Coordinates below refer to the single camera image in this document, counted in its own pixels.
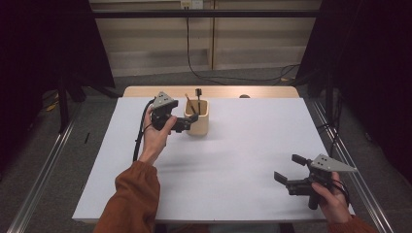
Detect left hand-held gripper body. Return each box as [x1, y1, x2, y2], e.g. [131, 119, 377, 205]
[150, 91, 186, 134]

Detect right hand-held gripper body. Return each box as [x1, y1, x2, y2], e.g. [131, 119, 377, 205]
[286, 153, 358, 211]

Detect beige square pen holder cup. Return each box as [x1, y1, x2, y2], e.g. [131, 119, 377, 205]
[183, 98, 210, 137]

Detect black pencil with orange end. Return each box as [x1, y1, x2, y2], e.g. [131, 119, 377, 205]
[185, 93, 197, 116]

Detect black pen with square end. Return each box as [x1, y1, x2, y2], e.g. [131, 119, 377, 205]
[194, 87, 203, 116]

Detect person's right hand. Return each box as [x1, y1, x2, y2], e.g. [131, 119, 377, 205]
[311, 171, 353, 225]

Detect person's left hand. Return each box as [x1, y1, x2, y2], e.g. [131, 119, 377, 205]
[138, 105, 179, 166]

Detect white table cover sheet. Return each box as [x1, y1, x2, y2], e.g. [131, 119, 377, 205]
[71, 96, 356, 224]

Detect black metal stand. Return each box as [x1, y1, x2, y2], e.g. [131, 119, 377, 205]
[325, 69, 334, 125]
[57, 74, 71, 134]

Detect black curtain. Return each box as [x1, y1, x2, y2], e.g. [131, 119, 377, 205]
[295, 0, 412, 185]
[0, 0, 116, 176]

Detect yellow floor object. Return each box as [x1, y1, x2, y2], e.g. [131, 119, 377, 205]
[45, 100, 61, 113]

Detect black floor cables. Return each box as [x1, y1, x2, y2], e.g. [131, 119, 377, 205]
[316, 120, 341, 163]

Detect right hand-held gripper black cable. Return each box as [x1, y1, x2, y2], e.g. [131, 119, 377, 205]
[329, 179, 352, 208]

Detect hand-held gripper black cable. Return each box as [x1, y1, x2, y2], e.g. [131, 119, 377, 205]
[329, 179, 352, 208]
[132, 97, 157, 163]

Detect left hand-held gripper black cable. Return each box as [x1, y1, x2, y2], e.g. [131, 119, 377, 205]
[132, 97, 157, 163]

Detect aluminium floor rail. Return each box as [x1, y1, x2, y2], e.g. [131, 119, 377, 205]
[310, 100, 395, 233]
[6, 110, 82, 233]

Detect black wall cable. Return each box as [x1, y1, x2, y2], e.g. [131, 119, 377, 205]
[185, 8, 300, 85]

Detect black horizontal frame bar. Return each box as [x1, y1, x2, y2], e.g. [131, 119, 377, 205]
[64, 9, 322, 19]

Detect white wall socket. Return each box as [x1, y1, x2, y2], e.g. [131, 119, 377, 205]
[180, 0, 204, 10]

